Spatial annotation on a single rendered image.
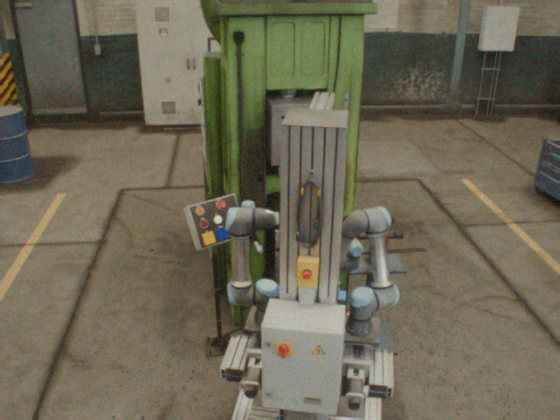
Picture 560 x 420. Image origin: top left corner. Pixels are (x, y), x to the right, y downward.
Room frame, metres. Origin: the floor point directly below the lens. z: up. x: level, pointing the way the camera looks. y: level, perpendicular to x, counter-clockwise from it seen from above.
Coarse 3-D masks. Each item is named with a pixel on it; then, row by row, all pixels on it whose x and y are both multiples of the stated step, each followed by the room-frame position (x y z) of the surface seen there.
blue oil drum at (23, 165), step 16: (0, 112) 6.45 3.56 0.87; (16, 112) 6.40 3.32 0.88; (0, 128) 6.21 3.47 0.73; (16, 128) 6.34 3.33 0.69; (0, 144) 6.20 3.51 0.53; (16, 144) 6.30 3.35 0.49; (0, 160) 6.19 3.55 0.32; (16, 160) 6.28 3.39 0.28; (0, 176) 6.19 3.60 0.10; (16, 176) 6.24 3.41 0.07
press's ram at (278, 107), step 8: (272, 96) 3.50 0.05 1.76; (296, 96) 3.50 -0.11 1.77; (304, 96) 3.51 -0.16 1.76; (272, 104) 3.29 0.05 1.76; (280, 104) 3.29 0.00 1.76; (288, 104) 3.29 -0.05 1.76; (296, 104) 3.30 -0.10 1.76; (304, 104) 3.31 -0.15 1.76; (272, 112) 3.26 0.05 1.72; (280, 112) 3.27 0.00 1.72; (272, 120) 3.26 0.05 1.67; (280, 120) 3.27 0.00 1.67; (272, 128) 3.26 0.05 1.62; (280, 128) 3.27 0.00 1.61; (272, 136) 3.26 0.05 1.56; (280, 136) 3.27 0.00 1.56; (272, 144) 3.26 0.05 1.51; (280, 144) 3.27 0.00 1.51; (272, 152) 3.26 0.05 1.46; (280, 152) 3.27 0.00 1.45; (272, 160) 3.26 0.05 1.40; (280, 160) 3.27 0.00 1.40
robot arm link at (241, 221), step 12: (228, 216) 2.37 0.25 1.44; (240, 216) 2.36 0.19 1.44; (252, 216) 2.36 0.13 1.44; (228, 228) 2.36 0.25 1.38; (240, 228) 2.35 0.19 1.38; (252, 228) 2.36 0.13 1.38; (240, 240) 2.36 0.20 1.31; (240, 252) 2.35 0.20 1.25; (240, 264) 2.34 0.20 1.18; (240, 276) 2.33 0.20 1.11; (228, 288) 2.34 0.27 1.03; (240, 288) 2.31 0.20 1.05; (252, 288) 2.34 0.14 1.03; (240, 300) 2.30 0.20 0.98; (252, 300) 2.30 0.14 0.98
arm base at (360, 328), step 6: (348, 318) 2.28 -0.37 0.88; (348, 324) 2.26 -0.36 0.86; (354, 324) 2.23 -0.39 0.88; (360, 324) 2.22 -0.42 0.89; (366, 324) 2.23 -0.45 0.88; (372, 324) 2.26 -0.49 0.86; (348, 330) 2.24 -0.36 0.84; (354, 330) 2.22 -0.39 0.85; (360, 330) 2.21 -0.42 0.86; (366, 330) 2.23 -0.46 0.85; (372, 330) 2.25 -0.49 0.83; (360, 336) 2.21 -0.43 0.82
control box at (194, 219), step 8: (216, 200) 3.10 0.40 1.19; (224, 200) 3.12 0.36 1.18; (232, 200) 3.15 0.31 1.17; (184, 208) 3.02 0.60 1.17; (192, 208) 2.99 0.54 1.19; (208, 208) 3.04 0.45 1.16; (216, 208) 3.06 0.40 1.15; (224, 208) 3.09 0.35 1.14; (192, 216) 2.96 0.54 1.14; (200, 216) 2.98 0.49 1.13; (208, 216) 3.01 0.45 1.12; (224, 216) 3.06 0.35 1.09; (192, 224) 2.94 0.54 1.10; (200, 224) 2.95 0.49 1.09; (208, 224) 2.98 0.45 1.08; (216, 224) 3.01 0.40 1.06; (224, 224) 3.03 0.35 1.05; (192, 232) 2.95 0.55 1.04; (200, 232) 2.93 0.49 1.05; (200, 240) 2.90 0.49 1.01; (216, 240) 2.95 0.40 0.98; (224, 240) 2.97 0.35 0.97; (200, 248) 2.88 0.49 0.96
